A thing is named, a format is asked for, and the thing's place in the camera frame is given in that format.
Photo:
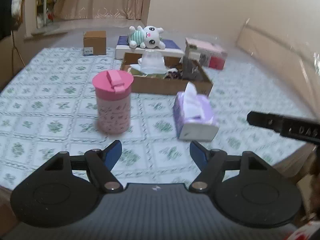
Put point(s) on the pink lidded cup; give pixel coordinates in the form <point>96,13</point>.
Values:
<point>113,95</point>

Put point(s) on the open brown cardboard tray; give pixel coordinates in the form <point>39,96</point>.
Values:
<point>162,86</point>

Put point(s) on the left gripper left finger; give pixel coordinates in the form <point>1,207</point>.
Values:
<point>99,166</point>

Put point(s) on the purple tissue pack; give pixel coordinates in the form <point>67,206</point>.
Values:
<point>193,116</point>

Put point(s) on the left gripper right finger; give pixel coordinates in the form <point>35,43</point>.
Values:
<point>210,163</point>

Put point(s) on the thick red white book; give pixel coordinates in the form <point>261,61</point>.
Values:
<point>206,58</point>

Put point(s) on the blue and white flat box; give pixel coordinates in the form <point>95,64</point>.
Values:
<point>172,49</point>

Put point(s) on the pink cover book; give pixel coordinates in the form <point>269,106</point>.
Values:
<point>200,46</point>

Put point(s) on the wooden headboard in plastic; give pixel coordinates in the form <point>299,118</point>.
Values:
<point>297,67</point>

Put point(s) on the light blue face mask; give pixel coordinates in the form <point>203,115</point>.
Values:
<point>152,62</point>

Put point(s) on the white bunny plush toy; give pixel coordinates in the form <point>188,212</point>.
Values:
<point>148,37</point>

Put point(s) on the dark grey cloth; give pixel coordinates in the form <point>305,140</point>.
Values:
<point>186,69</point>

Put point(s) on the small brown cardboard box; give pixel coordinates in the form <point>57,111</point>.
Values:
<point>94,43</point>

